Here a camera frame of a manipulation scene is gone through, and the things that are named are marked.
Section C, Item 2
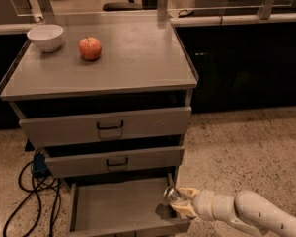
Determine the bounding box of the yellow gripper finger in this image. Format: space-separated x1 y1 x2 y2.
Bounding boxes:
170 200 197 218
179 188 199 200

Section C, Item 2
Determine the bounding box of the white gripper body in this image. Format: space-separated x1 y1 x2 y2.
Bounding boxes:
193 190 214 221

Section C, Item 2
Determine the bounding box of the silver redbull can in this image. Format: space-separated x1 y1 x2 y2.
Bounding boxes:
163 186 185 202

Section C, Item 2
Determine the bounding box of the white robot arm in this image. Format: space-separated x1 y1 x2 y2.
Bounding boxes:
164 186 296 237

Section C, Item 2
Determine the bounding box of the bottom grey drawer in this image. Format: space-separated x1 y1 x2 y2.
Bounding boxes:
66 171 190 237

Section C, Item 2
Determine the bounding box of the grey drawer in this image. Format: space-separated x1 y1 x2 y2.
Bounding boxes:
66 171 190 237
45 146 184 178
20 107 191 147

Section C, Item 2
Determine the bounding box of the grey drawer cabinet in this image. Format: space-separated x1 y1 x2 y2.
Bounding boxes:
0 11 199 237

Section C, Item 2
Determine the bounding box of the top grey drawer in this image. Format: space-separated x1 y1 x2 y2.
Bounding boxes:
20 107 191 147

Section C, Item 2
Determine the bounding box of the middle grey drawer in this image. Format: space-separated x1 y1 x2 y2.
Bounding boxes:
45 146 184 178

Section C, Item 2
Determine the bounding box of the blue power box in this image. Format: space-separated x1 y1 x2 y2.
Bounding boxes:
32 153 50 176

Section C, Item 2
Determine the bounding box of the red apple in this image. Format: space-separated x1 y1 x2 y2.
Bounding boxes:
78 37 102 61

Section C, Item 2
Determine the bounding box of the black office chair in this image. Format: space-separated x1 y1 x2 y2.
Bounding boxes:
103 0 158 11

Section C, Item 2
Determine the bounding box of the white ceramic bowl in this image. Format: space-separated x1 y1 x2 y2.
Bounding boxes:
27 25 64 52

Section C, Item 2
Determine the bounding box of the black floor cable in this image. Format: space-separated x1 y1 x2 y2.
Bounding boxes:
2 160 62 237

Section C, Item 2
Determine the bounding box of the black cable on counter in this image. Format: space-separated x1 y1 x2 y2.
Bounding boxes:
178 8 195 18

